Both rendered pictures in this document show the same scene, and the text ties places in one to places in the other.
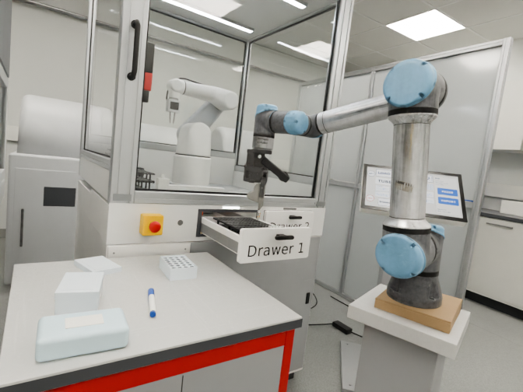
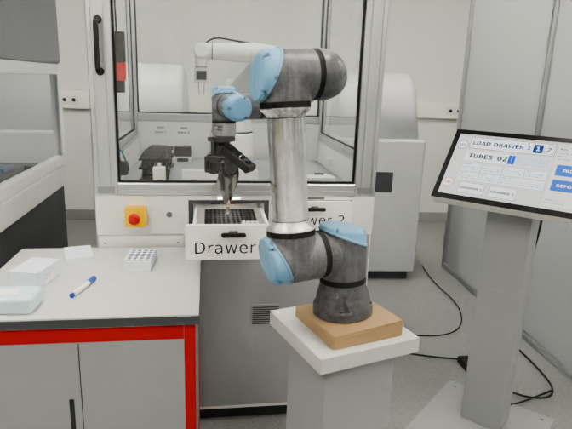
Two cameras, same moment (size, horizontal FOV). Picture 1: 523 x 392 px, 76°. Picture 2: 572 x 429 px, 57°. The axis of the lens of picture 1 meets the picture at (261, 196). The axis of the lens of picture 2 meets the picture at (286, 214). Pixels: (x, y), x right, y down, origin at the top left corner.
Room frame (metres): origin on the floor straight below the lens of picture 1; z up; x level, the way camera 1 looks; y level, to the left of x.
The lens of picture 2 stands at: (-0.22, -0.90, 1.36)
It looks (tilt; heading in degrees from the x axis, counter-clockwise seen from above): 14 degrees down; 26
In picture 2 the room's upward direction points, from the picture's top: 2 degrees clockwise
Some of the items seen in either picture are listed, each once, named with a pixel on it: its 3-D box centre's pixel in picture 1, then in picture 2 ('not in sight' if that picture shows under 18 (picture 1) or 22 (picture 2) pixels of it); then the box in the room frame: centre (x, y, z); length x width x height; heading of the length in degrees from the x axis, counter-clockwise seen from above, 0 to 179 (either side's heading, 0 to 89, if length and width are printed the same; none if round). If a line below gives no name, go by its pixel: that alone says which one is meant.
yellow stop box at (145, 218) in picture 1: (152, 224); (135, 216); (1.16, 0.38, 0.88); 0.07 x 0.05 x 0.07; 125
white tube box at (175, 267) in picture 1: (177, 267); (140, 260); (1.03, 0.24, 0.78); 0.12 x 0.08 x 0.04; 32
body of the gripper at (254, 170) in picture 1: (257, 166); (221, 155); (1.18, 0.02, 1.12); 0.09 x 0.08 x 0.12; 87
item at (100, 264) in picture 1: (97, 265); (78, 254); (0.99, 0.47, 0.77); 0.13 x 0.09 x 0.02; 52
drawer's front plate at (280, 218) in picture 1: (289, 222); (313, 215); (1.54, -0.14, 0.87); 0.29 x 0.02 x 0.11; 125
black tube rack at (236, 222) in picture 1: (245, 231); (230, 225); (1.27, 0.05, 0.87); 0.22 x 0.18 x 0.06; 35
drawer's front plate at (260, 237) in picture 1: (276, 243); (232, 241); (1.10, -0.07, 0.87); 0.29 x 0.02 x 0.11; 125
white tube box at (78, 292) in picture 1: (81, 291); (35, 272); (0.76, 0.40, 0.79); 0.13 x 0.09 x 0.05; 21
